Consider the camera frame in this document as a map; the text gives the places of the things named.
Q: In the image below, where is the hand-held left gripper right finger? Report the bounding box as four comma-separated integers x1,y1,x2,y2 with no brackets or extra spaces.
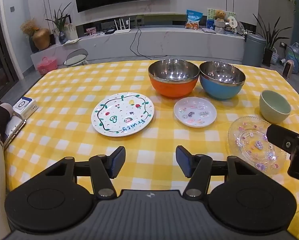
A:
176,145,258,197

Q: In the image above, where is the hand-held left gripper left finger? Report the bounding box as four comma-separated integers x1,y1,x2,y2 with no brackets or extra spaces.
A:
43,145,126,197

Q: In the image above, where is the orange steel bowl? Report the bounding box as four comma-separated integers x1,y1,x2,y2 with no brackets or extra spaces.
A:
148,59,200,98

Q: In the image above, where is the blue steel bowl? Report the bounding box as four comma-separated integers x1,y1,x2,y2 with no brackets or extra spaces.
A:
199,61,246,101

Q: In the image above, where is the white fruit-painted plate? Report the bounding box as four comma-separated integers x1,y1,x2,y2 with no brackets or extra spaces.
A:
91,93,155,137

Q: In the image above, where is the small white patterned plate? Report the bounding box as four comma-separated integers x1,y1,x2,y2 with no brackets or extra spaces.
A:
173,96,217,128

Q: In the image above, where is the clear glass patterned plate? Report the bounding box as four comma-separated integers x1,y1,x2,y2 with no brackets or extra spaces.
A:
228,116,287,172

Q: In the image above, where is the green ceramic bowl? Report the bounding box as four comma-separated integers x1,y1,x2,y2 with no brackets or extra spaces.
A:
259,90,291,124

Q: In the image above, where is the yellow checkered tablecloth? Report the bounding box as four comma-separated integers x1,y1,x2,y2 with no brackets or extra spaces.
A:
3,59,299,240

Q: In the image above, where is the pink space heater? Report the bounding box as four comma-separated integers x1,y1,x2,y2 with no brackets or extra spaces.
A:
282,60,293,78

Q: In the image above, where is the blue water bottle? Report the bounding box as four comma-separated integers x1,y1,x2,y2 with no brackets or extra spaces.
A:
286,42,299,74

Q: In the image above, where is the tall potted plant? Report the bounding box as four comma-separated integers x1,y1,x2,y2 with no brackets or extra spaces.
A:
253,12,292,67

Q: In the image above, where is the white box with blue label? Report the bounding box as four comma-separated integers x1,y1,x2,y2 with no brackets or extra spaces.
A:
13,96,37,119

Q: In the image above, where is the grey trash bin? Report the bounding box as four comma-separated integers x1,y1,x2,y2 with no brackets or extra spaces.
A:
243,33,267,67

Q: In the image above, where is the pink plastic basket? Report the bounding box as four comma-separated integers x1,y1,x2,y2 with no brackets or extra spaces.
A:
37,57,58,75

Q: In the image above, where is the white marble television cabinet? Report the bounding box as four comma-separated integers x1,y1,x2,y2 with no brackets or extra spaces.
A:
30,12,247,67

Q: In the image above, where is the white router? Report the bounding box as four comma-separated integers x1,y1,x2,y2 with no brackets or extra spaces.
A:
113,17,131,34

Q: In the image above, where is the blue glass vase with plant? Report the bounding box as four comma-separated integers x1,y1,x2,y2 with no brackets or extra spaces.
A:
45,2,72,45

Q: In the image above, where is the blue snack bag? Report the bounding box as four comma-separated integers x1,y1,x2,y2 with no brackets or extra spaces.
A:
184,9,203,30

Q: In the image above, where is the gold vase with dried flowers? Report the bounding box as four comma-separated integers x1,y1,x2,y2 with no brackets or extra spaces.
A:
20,19,51,51

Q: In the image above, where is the brown teddy bear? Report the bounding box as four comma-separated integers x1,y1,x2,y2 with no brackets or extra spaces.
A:
213,9,227,22

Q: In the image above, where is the green picture board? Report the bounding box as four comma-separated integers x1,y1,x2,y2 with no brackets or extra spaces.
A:
206,8,236,29

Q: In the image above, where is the ring binder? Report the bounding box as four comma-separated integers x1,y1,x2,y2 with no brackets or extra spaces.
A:
3,116,27,150

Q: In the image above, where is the black cable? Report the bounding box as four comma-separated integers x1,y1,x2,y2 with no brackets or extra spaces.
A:
130,20,146,57

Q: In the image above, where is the white picture frame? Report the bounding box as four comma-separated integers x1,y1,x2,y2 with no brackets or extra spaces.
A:
64,22,77,40

